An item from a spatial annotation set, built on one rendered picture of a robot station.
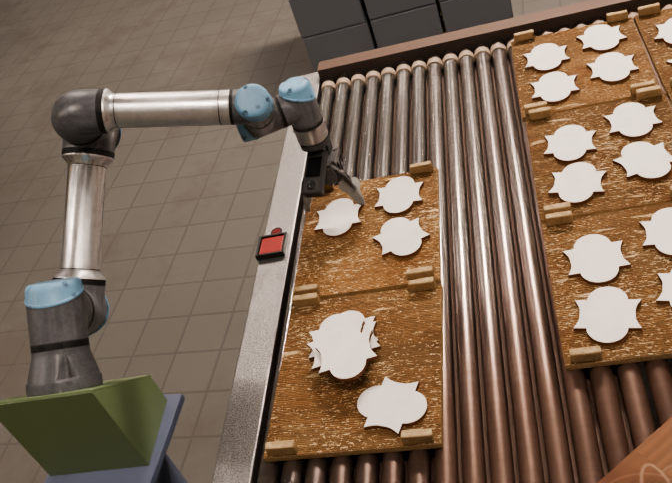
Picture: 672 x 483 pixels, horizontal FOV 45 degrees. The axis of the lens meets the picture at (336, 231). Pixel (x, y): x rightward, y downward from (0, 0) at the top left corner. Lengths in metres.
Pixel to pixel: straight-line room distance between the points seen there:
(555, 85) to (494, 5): 2.01
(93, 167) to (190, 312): 1.66
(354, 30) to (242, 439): 2.91
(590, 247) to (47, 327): 1.13
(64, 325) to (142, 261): 2.17
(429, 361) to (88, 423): 0.70
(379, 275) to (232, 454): 0.52
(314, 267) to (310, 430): 0.47
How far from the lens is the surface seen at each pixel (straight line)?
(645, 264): 1.77
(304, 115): 1.86
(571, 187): 1.95
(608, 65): 2.36
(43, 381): 1.73
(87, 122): 1.79
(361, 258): 1.92
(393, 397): 1.61
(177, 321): 3.48
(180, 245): 3.86
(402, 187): 2.07
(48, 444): 1.86
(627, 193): 1.94
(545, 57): 2.44
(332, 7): 4.23
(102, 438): 1.79
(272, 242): 2.08
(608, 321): 1.65
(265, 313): 1.92
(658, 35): 2.46
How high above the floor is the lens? 2.19
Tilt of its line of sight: 38 degrees down
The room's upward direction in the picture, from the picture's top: 21 degrees counter-clockwise
